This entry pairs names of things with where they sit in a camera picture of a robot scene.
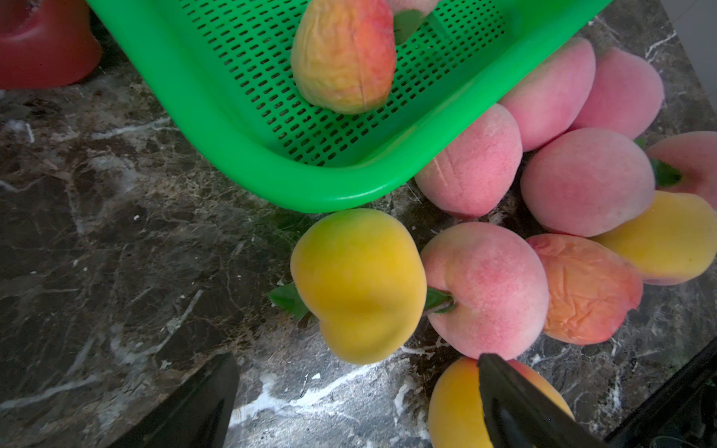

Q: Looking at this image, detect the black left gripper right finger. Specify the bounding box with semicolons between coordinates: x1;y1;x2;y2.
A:
477;354;606;448

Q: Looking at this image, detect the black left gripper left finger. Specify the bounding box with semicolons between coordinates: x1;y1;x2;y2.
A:
112;353;239;447

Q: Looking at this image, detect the pink peach with stem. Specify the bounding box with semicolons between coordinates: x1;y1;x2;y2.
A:
421;222;549;360

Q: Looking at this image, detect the green plastic basket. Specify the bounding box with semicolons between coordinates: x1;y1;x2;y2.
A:
91;1;605;213

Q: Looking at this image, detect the yellow orange peach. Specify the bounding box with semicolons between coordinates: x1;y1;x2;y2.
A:
426;357;576;448

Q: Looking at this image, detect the pink peach with leaf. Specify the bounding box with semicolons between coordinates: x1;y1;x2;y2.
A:
646;131;716;209

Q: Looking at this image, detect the red polka dot toaster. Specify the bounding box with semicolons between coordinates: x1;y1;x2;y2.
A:
1;0;103;90

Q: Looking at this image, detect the black front rail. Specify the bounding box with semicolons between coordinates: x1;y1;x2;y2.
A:
605;341;716;448

